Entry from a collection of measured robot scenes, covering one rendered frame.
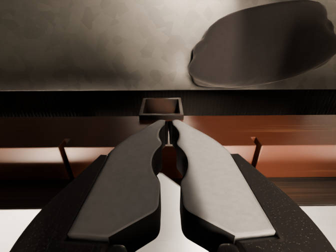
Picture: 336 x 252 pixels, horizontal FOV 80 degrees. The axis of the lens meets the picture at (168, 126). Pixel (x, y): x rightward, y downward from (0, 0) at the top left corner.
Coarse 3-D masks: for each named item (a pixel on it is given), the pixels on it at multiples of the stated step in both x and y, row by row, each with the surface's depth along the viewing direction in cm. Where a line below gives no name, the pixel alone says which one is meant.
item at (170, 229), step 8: (168, 200) 17; (176, 200) 17; (168, 208) 18; (176, 208) 18; (168, 216) 18; (176, 216) 18; (160, 224) 19; (168, 224) 19; (176, 224) 19; (160, 232) 20; (168, 232) 20; (176, 232) 20
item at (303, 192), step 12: (0, 180) 21; (12, 180) 21; (24, 180) 21; (36, 180) 21; (48, 180) 21; (60, 180) 21; (180, 180) 21; (276, 180) 21; (288, 180) 21; (300, 180) 21; (312, 180) 21; (324, 180) 21; (0, 192) 19; (12, 192) 19; (24, 192) 19; (36, 192) 19; (48, 192) 19; (288, 192) 19; (300, 192) 19; (312, 192) 19; (324, 192) 19; (0, 204) 18; (12, 204) 18; (24, 204) 18; (36, 204) 18; (300, 204) 18; (312, 204) 18; (324, 204) 18
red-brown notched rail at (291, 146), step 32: (0, 128) 21; (32, 128) 21; (64, 128) 21; (96, 128) 21; (128, 128) 21; (224, 128) 21; (256, 128) 21; (288, 128) 21; (320, 128) 21; (0, 160) 19; (32, 160) 19; (64, 160) 19; (256, 160) 20; (288, 160) 19; (320, 160) 19
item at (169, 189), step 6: (162, 174) 16; (162, 180) 16; (168, 180) 16; (162, 186) 16; (168, 186) 16; (174, 186) 16; (162, 192) 17; (168, 192) 17; (174, 192) 17; (162, 198) 17; (168, 198) 17; (174, 198) 17
